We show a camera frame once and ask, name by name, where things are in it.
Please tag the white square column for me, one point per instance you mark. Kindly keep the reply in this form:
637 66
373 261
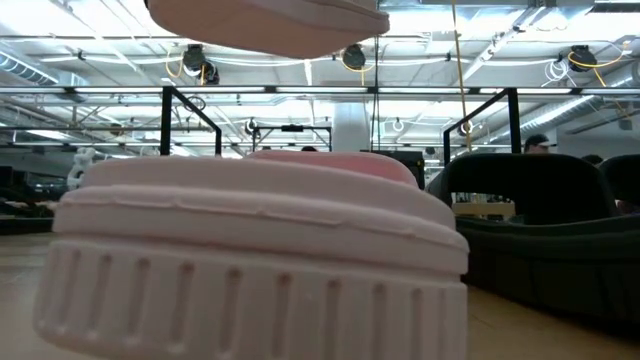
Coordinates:
350 130

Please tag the pink foam slide sandal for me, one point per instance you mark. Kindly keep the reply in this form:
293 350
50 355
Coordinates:
270 25
250 280

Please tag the black background rig frame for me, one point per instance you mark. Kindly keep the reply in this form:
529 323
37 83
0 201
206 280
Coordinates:
292 128

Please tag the person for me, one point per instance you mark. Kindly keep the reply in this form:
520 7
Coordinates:
592 159
308 148
537 145

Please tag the long strip light bar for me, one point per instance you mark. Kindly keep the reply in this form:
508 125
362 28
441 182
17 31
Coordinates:
320 90

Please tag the black metal shelf, wooden board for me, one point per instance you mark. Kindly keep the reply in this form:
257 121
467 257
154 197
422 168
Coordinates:
166 120

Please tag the black cabinet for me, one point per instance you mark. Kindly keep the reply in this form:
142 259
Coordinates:
412 162

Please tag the white humanoid robot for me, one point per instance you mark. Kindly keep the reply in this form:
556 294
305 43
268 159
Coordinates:
81 167

